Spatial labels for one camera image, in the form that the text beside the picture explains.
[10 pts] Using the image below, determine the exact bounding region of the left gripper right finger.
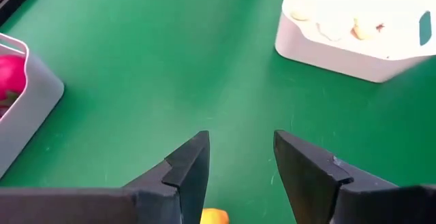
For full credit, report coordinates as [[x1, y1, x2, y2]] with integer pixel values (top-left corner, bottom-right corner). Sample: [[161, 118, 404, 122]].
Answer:
[[273, 129, 436, 224]]

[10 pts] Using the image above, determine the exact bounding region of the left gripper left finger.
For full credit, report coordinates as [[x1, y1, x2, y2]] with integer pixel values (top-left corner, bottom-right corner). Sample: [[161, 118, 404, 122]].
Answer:
[[0, 130, 211, 224]]

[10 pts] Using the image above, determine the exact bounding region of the yellow toy lemon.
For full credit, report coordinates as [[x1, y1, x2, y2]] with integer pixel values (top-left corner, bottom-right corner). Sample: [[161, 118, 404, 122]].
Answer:
[[200, 208, 230, 224]]

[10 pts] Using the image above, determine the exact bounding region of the red toy tomato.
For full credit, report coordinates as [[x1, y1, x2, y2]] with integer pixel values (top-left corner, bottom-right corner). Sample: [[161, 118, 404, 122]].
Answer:
[[0, 54, 27, 118]]

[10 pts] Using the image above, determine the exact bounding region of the white plastic basket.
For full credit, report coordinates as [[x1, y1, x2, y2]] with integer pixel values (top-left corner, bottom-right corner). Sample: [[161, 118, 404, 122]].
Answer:
[[0, 32, 65, 179], [274, 0, 436, 84]]

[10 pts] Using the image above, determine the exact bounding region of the green table mat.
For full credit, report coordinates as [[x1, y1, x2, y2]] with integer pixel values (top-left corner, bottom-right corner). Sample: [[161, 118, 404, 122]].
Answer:
[[0, 0, 436, 224]]

